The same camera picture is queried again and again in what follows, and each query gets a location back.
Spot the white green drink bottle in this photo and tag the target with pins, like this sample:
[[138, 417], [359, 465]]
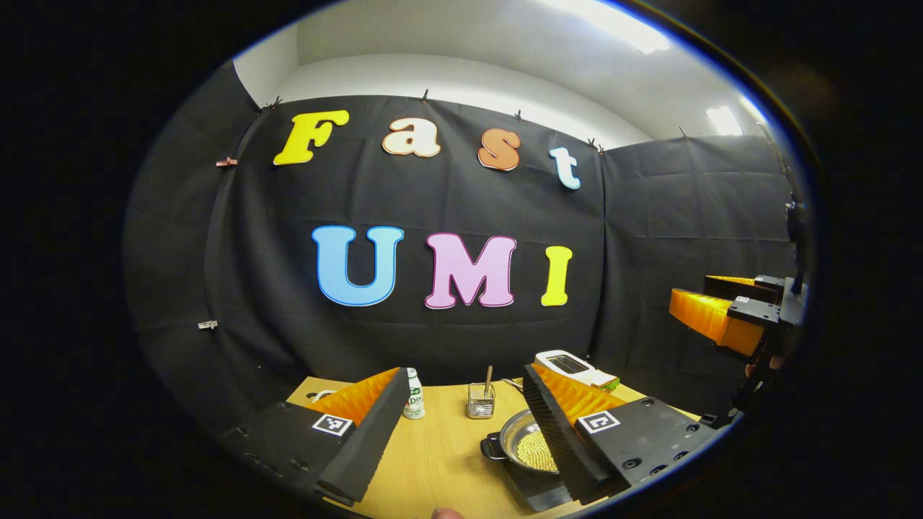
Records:
[[413, 396]]

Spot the white divided bean dish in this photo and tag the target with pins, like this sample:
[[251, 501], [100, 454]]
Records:
[[323, 393]]

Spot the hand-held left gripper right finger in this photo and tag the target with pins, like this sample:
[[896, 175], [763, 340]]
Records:
[[566, 447]]

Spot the small red clip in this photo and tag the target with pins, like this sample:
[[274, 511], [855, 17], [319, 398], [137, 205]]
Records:
[[226, 162]]

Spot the white toaster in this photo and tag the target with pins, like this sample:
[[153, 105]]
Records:
[[566, 364]]

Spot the small ceiling light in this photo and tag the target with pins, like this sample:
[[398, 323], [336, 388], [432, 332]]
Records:
[[723, 121]]

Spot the black induction cooktop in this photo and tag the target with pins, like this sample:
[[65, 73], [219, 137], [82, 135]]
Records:
[[541, 490]]

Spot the pile of yellow soybeans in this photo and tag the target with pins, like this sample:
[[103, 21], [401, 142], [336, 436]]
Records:
[[537, 454]]

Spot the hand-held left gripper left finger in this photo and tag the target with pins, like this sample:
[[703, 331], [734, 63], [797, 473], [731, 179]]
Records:
[[368, 447]]

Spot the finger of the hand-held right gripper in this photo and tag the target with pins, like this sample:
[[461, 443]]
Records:
[[710, 321], [750, 282]]

